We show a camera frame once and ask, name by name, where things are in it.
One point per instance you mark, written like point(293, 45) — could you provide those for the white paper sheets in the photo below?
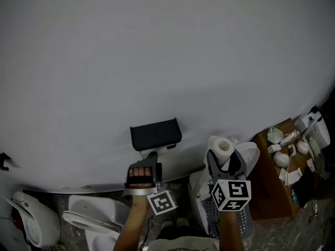
point(293, 175)

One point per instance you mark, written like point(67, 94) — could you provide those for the person's left hand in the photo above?
point(140, 172)

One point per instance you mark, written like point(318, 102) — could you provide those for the small white oval bundle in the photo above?
point(302, 147)

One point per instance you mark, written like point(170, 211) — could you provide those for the clear plastic tube bottle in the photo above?
point(290, 137)

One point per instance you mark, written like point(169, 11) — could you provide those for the person's right white shoe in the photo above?
point(182, 222)

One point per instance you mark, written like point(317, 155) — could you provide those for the crumpled clear plastic bag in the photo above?
point(274, 135)

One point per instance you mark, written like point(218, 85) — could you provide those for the red box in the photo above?
point(16, 218)

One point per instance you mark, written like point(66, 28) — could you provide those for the brown cardboard box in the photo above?
point(261, 187)

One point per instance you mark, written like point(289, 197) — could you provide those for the small white carton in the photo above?
point(274, 148)

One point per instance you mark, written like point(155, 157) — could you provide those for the small black wall holder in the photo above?
point(4, 158)

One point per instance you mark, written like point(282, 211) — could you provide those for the white plastic bottle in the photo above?
point(314, 146)

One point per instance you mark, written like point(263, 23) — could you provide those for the person's right forearm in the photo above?
point(231, 231)

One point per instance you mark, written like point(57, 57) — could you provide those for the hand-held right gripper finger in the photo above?
point(215, 170)
point(236, 166)

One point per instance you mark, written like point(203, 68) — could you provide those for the grey perforated metal basket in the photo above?
point(243, 223)

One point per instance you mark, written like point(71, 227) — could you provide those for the white toilet with oval seat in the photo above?
point(91, 208)

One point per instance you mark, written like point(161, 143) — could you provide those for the person's left white shoe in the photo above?
point(167, 224)

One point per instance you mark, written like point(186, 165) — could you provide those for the person's left forearm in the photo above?
point(133, 218)

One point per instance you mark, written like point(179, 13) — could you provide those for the large white oval bundle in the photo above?
point(280, 159)

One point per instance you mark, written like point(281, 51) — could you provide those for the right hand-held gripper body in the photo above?
point(235, 192)

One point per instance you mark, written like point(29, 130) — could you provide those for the black pouch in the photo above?
point(305, 189)

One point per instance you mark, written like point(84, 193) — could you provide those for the person's light shirt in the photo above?
point(183, 244)

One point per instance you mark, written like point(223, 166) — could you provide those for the white toilet with tall lid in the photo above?
point(252, 155)

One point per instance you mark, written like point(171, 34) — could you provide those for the small blue packet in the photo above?
point(294, 197)

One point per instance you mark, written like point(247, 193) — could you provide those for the person's black trousers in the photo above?
point(180, 231)

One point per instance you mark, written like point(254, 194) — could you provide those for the white toilet paper roll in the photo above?
point(218, 153)

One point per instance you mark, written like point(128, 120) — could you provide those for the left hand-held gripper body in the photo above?
point(162, 203)

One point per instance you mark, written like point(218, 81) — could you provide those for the large black paper holder shelf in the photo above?
point(154, 135)

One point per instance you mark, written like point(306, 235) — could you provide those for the person's white shoe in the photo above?
point(167, 224)
point(182, 222)

